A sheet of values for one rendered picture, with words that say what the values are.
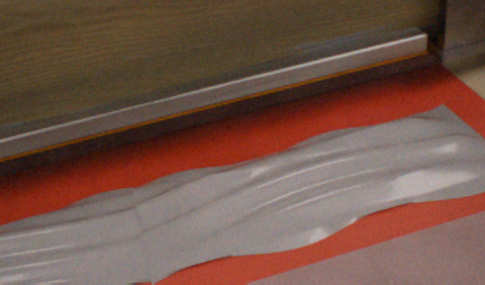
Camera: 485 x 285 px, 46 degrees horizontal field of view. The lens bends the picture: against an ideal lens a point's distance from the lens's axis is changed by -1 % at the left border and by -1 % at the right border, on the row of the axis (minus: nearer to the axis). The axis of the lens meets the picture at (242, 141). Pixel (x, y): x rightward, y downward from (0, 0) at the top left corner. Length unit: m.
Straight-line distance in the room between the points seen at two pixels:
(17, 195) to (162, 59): 0.11
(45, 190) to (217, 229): 0.11
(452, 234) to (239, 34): 0.14
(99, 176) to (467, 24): 0.22
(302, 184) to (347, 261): 0.05
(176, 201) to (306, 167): 0.07
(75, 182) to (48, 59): 0.07
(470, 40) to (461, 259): 0.14
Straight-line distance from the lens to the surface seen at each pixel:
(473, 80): 0.37
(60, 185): 0.33
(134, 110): 0.29
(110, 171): 0.32
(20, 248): 0.29
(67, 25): 0.29
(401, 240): 0.26
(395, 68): 0.36
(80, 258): 0.26
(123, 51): 0.29
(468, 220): 0.27
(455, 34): 0.34
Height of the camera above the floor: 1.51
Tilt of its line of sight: 65 degrees down
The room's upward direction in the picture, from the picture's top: 4 degrees clockwise
